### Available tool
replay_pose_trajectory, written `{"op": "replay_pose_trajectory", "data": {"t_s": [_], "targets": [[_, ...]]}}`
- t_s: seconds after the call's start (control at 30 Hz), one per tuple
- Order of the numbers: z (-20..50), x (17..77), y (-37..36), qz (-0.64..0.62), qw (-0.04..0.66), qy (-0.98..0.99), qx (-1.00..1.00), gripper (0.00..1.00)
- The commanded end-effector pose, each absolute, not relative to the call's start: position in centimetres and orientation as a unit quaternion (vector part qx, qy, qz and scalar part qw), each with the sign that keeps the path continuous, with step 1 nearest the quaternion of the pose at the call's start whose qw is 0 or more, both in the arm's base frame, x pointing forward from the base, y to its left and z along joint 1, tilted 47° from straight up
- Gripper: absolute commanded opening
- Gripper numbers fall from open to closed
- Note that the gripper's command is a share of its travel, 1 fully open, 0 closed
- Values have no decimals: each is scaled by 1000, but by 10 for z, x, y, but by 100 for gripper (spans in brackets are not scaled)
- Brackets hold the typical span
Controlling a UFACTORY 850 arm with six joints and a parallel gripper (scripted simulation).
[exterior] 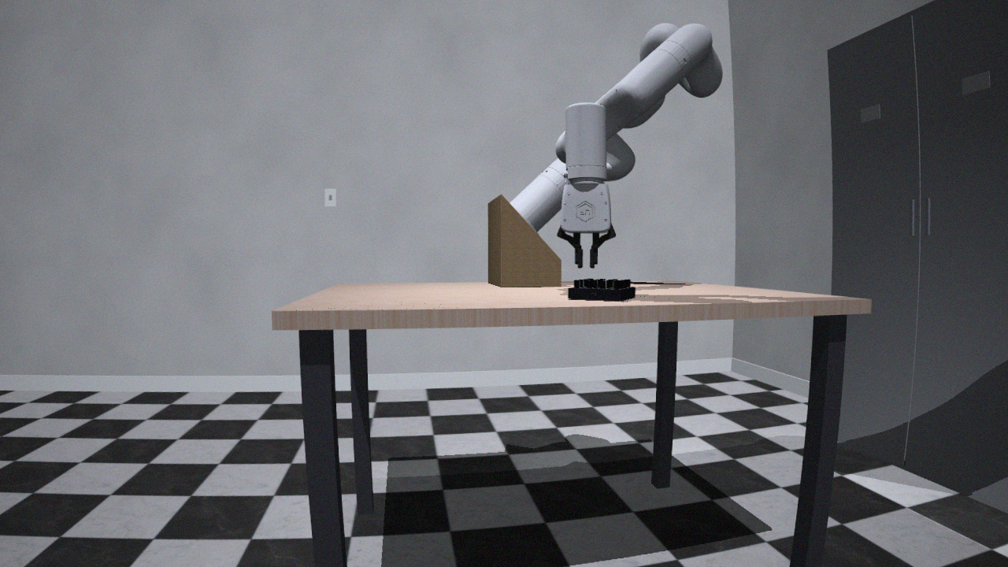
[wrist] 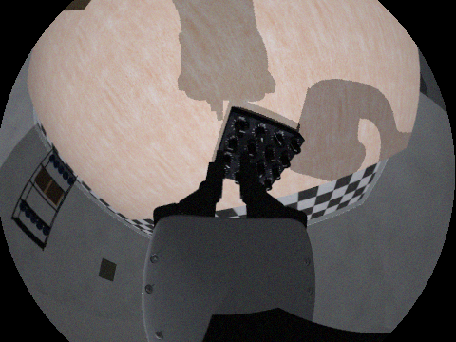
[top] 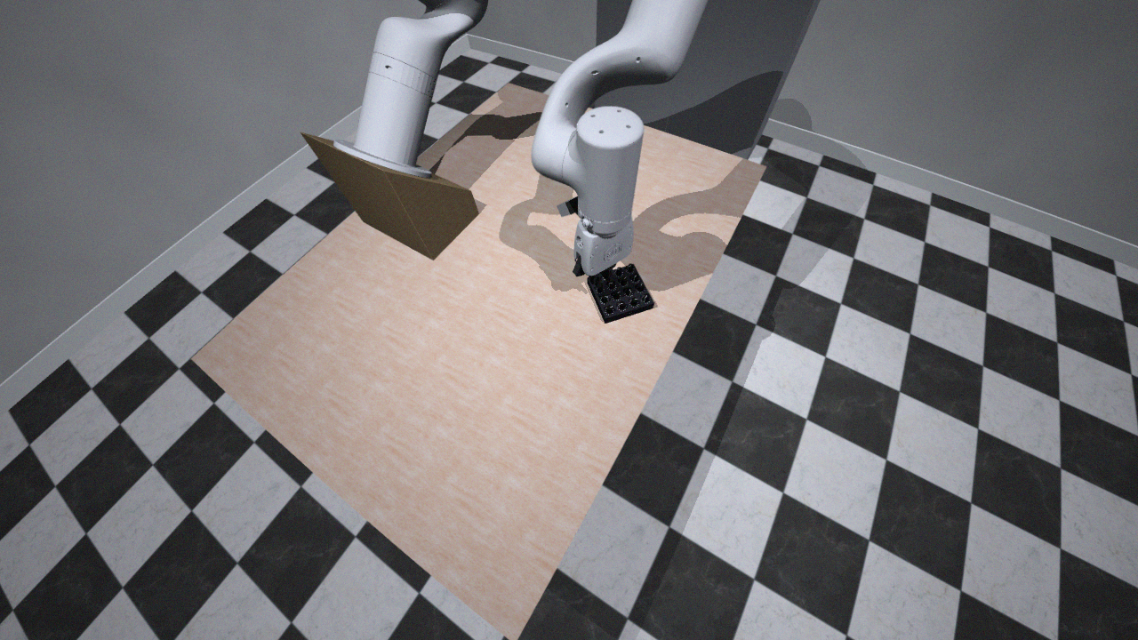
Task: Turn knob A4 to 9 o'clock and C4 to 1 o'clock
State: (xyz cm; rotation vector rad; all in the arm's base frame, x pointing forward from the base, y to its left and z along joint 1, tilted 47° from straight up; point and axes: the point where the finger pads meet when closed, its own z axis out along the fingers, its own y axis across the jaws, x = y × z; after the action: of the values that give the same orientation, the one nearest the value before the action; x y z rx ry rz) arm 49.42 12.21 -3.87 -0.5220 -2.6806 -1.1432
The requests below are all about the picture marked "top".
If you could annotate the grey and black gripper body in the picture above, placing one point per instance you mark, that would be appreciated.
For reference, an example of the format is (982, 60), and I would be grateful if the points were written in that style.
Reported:
(600, 251)

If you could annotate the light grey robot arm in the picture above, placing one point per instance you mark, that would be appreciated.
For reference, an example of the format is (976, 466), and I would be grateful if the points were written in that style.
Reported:
(596, 154)

